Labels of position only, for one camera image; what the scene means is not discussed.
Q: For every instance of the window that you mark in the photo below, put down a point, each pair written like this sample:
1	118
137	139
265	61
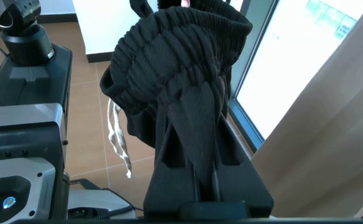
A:
293	62

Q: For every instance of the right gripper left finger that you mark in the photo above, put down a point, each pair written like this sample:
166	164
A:
166	189

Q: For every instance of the beige curtain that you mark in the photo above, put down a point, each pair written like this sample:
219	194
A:
324	140

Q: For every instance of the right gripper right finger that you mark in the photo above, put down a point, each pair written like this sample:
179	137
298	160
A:
243	189

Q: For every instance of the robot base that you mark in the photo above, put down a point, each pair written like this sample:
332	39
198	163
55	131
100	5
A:
20	140

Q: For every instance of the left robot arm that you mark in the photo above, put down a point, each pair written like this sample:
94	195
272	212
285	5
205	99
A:
27	43

